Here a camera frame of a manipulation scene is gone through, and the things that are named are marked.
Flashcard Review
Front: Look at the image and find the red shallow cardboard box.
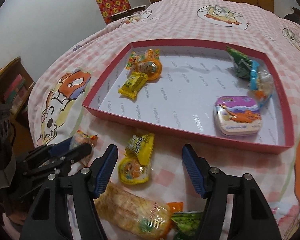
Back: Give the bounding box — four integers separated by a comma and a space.
83, 39, 294, 154

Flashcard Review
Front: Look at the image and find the green snack bag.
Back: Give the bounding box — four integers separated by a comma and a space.
171, 211, 203, 239

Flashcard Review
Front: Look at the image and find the blue clear candy bag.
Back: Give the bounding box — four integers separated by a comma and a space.
249, 60, 274, 108

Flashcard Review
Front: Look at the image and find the yellow candy packet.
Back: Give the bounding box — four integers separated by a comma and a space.
118, 72, 148, 100

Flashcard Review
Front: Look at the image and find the yellow jelly cup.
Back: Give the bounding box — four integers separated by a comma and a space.
118, 156, 151, 185

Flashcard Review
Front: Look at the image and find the clear colourful candy packet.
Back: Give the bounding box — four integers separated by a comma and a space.
69, 130, 98, 166

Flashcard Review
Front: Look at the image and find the orange striped candy wrapper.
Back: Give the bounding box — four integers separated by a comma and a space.
125, 49, 160, 70

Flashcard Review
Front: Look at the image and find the pink checkered cartoon bedsheet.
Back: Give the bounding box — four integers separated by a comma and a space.
29, 0, 300, 239

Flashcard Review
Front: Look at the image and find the dark green snack packet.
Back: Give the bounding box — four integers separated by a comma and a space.
226, 46, 253, 80

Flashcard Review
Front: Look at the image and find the wooden bookshelf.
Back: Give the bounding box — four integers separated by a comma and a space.
0, 57, 35, 120

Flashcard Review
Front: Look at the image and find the rice cracker package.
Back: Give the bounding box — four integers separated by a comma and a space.
94, 182, 183, 239

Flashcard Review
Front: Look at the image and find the purple cartoon candy tin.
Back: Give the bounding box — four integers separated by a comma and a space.
213, 96, 262, 136

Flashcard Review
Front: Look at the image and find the yellow mesh snack packet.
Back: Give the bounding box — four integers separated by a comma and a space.
125, 133, 154, 166

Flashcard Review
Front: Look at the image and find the orange jelly cup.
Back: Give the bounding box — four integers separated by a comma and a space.
136, 59, 162, 81

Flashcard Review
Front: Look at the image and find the dark wooden side table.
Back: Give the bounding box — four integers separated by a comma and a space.
110, 5, 146, 22

